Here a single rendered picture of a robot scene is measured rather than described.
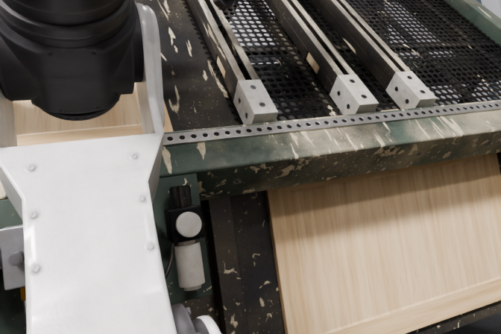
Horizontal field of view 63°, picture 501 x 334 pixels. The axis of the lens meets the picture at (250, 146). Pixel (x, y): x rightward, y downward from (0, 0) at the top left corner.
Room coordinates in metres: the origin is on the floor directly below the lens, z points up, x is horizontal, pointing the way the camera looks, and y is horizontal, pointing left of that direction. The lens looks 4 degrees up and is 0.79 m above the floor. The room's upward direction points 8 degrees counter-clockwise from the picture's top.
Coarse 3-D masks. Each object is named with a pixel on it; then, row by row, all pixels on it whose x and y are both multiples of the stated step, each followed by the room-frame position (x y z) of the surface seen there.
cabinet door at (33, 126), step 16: (128, 96) 0.97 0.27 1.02; (16, 112) 0.86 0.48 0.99; (32, 112) 0.88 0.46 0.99; (112, 112) 0.93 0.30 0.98; (128, 112) 0.94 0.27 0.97; (16, 128) 0.84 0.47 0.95; (32, 128) 0.85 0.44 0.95; (48, 128) 0.86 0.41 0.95; (64, 128) 0.87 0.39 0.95; (80, 128) 0.87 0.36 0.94; (96, 128) 0.88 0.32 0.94; (112, 128) 0.89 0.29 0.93; (128, 128) 0.90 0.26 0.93; (32, 144) 0.82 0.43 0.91
